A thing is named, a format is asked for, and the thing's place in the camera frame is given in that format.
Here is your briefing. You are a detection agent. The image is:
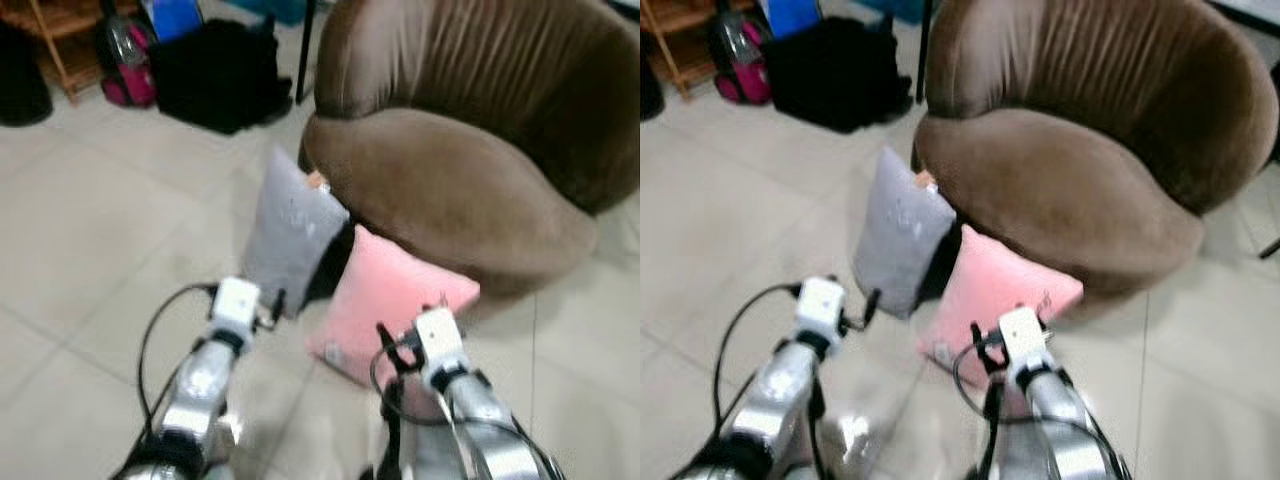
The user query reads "pink pillow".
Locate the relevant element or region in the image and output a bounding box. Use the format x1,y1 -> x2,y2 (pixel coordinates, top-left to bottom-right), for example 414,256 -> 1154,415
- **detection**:
919,224 -> 1085,387
305,225 -> 482,390

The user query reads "grey pillow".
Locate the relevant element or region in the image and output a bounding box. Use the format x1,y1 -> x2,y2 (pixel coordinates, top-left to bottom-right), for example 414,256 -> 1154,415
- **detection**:
852,146 -> 960,320
242,145 -> 352,320

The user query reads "brown velvet sofa chair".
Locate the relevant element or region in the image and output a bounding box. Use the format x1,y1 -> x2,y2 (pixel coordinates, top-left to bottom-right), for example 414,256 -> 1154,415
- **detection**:
912,0 -> 1280,298
300,0 -> 641,298

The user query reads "black bag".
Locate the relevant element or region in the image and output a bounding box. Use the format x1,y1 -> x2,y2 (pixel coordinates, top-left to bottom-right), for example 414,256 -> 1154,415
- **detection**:
147,17 -> 294,137
761,14 -> 914,135

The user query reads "black upright pole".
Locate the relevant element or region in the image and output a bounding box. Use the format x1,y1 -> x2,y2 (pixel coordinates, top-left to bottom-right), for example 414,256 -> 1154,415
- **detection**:
294,0 -> 317,107
914,0 -> 934,105

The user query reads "magenta vacuum cleaner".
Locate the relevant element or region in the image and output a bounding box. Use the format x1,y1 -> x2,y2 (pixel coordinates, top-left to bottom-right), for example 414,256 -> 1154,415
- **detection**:
95,10 -> 160,110
707,9 -> 774,107

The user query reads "black round bin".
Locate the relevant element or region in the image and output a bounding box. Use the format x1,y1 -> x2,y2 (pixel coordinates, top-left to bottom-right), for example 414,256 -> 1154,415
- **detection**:
640,58 -> 667,123
0,20 -> 54,129

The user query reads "blue plastic item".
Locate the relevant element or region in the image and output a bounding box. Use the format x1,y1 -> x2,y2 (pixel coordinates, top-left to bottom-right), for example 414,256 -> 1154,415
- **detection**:
764,0 -> 824,40
140,0 -> 207,44

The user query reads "wooden shelf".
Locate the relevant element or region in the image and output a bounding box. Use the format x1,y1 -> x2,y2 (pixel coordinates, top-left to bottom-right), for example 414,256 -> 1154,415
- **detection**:
0,0 -> 113,102
640,0 -> 738,100

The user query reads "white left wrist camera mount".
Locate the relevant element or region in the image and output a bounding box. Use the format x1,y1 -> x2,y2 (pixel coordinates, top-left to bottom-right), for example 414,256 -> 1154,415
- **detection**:
209,277 -> 262,347
795,276 -> 849,347

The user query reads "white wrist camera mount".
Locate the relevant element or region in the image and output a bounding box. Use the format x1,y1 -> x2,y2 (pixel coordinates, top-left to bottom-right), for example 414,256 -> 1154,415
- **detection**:
997,305 -> 1053,382
795,276 -> 849,347
412,307 -> 472,387
209,277 -> 262,347

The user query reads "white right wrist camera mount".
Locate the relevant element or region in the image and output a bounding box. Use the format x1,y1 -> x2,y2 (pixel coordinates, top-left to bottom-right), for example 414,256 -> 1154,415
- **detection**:
997,305 -> 1053,382
412,307 -> 472,387

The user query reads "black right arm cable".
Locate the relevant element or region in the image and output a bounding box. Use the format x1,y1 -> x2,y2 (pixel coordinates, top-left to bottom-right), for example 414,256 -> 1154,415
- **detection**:
368,345 -> 566,480
951,345 -> 1136,480

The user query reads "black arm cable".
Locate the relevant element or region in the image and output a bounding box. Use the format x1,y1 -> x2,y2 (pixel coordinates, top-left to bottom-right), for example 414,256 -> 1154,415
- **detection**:
951,345 -> 1136,480
134,282 -> 218,446
712,282 -> 803,441
368,345 -> 566,480

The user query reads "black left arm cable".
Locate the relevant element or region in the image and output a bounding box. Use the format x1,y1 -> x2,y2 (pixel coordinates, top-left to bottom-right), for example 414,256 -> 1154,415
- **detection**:
134,282 -> 218,446
712,282 -> 803,441

